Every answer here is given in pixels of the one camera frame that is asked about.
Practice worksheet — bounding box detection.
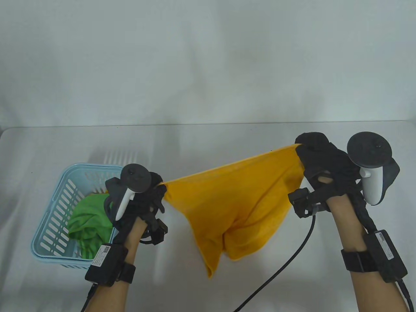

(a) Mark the person's right hand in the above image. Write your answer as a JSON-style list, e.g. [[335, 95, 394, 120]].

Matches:
[[294, 131, 362, 202]]

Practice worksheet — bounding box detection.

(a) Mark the person's left hand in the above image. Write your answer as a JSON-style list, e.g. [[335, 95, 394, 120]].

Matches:
[[114, 172, 168, 228]]

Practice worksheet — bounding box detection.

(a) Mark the yellow square towel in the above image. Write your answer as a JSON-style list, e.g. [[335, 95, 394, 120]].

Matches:
[[164, 144, 306, 279]]

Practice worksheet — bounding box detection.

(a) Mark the person's left forearm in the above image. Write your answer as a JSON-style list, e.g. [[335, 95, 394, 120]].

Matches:
[[87, 217, 147, 312]]

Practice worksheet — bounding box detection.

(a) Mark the person's right forearm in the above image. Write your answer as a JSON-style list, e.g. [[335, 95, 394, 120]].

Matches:
[[324, 193, 414, 312]]

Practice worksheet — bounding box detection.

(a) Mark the green crumpled towel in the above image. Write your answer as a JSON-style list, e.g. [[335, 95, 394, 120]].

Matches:
[[66, 193, 115, 260]]

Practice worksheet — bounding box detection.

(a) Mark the black and white controller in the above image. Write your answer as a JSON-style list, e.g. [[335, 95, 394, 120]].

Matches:
[[347, 131, 400, 206], [104, 164, 152, 222]]

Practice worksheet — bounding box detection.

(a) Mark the black sensor box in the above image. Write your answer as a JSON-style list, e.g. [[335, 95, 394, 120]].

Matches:
[[85, 243, 128, 287], [363, 229, 408, 283]]

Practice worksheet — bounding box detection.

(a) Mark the light blue plastic basket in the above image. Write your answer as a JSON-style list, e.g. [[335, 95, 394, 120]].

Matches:
[[31, 163, 125, 270]]

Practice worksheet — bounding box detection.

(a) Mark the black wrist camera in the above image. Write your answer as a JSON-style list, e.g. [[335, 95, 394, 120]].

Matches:
[[141, 219, 169, 246], [288, 188, 326, 219]]

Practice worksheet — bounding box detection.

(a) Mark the black wrist strap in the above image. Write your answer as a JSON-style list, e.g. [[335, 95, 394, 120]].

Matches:
[[118, 263, 137, 285], [340, 248, 371, 272]]

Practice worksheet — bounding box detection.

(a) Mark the black cable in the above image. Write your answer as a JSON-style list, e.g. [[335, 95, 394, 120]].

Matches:
[[79, 282, 98, 312], [394, 277, 416, 312], [232, 211, 317, 312]]

